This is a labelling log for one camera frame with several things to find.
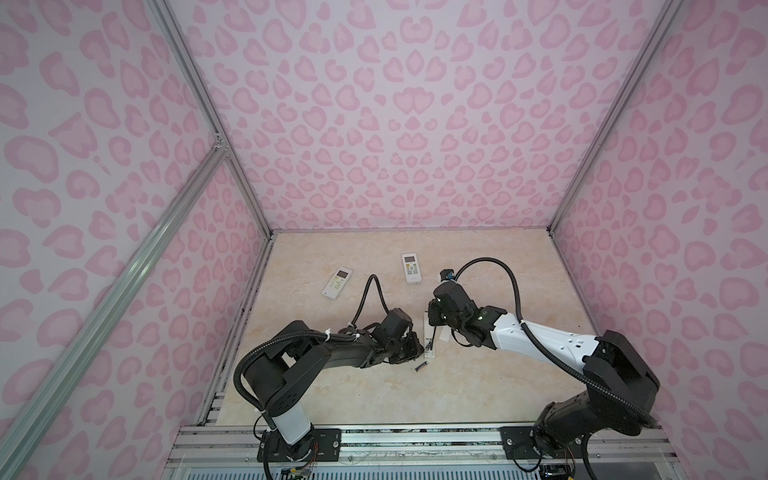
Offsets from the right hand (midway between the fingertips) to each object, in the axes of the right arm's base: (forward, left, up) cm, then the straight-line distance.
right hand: (431, 304), depth 86 cm
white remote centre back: (+21, +5, -9) cm, 23 cm away
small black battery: (-14, +3, -11) cm, 18 cm away
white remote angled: (+13, +31, -10) cm, 35 cm away
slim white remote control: (-7, +1, -10) cm, 12 cm away
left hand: (-9, +1, -9) cm, 13 cm away
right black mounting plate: (-32, -22, -11) cm, 41 cm away
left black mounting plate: (-35, +26, -11) cm, 45 cm away
